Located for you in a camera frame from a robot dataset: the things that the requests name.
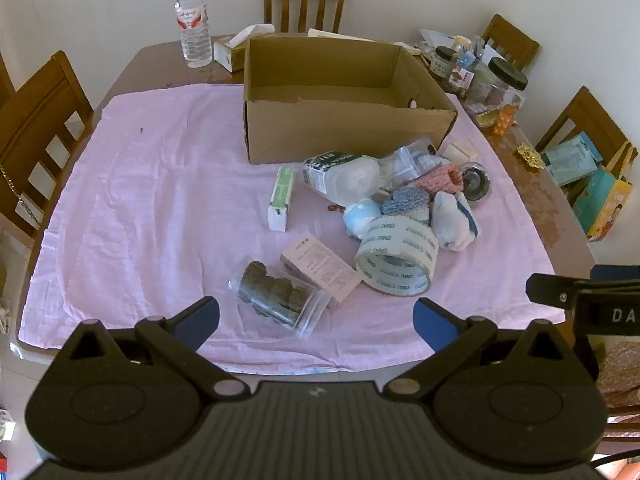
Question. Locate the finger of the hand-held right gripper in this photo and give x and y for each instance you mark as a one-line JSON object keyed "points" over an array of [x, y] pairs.
{"points": [[550, 290]]}

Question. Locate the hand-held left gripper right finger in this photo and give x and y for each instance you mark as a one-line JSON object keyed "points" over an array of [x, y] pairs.
{"points": [[432, 322]]}

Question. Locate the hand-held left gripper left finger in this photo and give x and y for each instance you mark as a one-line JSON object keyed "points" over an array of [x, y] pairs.
{"points": [[200, 320]]}

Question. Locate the clear tape roll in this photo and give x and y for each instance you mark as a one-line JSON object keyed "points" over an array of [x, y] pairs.
{"points": [[400, 240]]}

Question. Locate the white sock with blue stripe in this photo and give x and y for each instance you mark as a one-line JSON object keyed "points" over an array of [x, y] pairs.
{"points": [[450, 225]]}

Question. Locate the blue grey knitted sock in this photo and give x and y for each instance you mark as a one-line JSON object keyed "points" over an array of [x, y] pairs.
{"points": [[405, 202]]}

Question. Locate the pink printed carton box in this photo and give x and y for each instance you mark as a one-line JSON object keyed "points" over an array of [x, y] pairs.
{"points": [[320, 265]]}

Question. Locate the blue piggy bank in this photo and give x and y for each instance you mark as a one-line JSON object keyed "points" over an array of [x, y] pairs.
{"points": [[357, 217]]}

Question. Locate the pink knitted sock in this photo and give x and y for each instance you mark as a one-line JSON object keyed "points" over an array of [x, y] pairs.
{"points": [[442, 177]]}

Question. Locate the translucent plastic medical container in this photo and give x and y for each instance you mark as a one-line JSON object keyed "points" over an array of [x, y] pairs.
{"points": [[345, 180]]}

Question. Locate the brown cardboard box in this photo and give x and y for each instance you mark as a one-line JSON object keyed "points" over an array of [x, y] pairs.
{"points": [[350, 130]]}

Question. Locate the brown patterned cushion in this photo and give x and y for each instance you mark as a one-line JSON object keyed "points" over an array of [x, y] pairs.
{"points": [[620, 365]]}

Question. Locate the clear jar of green pieces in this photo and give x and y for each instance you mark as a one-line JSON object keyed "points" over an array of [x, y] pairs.
{"points": [[275, 290]]}

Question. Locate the colourful paper bag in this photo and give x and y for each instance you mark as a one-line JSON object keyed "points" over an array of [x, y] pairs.
{"points": [[602, 200]]}

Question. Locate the teal packets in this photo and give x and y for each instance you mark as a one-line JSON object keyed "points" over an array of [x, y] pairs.
{"points": [[570, 160]]}

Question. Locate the pink tablecloth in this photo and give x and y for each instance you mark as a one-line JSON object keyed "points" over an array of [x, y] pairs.
{"points": [[150, 185]]}

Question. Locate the green white carton box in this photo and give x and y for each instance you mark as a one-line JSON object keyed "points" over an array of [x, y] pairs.
{"points": [[282, 190]]}

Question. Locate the orange blister pack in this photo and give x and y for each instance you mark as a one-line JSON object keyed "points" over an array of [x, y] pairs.
{"points": [[505, 120]]}

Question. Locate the large black lid glass jar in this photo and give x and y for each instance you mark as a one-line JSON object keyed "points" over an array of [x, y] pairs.
{"points": [[507, 72]]}

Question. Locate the clear pen holder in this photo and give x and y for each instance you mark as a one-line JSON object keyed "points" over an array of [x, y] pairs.
{"points": [[480, 55]]}

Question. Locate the dark lid labelled jar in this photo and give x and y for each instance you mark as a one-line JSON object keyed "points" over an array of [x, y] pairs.
{"points": [[445, 62]]}

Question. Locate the gold tissue box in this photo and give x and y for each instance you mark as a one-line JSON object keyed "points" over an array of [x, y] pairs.
{"points": [[230, 55]]}

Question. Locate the stack of white papers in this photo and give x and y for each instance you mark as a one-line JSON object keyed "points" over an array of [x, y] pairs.
{"points": [[435, 40]]}

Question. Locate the plastic water bottle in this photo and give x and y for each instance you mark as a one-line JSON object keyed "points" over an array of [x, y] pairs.
{"points": [[195, 35]]}

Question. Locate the white green book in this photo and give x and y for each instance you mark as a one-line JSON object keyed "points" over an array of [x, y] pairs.
{"points": [[340, 35]]}

